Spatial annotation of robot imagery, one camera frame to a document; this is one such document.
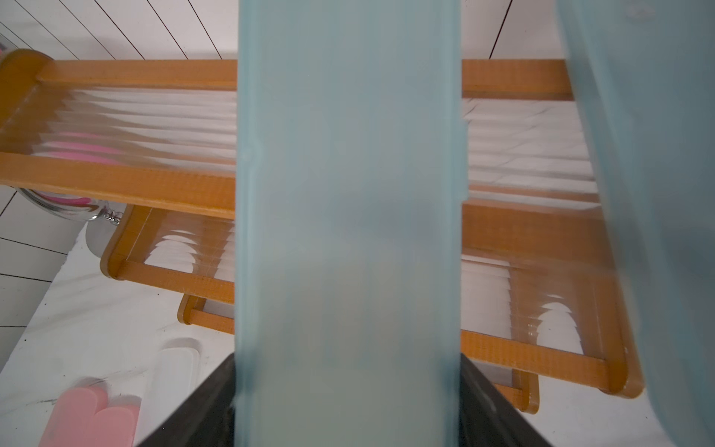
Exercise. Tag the chrome glass holder stand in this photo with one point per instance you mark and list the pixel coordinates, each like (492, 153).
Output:
(101, 217)

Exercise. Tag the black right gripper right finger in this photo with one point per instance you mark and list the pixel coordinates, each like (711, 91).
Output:
(486, 417)

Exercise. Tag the clear pencil case far left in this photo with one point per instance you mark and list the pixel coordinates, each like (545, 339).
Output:
(171, 379)

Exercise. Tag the pink pencil case left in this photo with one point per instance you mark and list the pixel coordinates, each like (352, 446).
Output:
(71, 416)

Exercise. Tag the orange wooden two-tier shelf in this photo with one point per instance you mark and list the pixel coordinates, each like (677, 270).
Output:
(160, 136)

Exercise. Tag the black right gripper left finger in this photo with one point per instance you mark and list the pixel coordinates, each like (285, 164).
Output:
(207, 417)

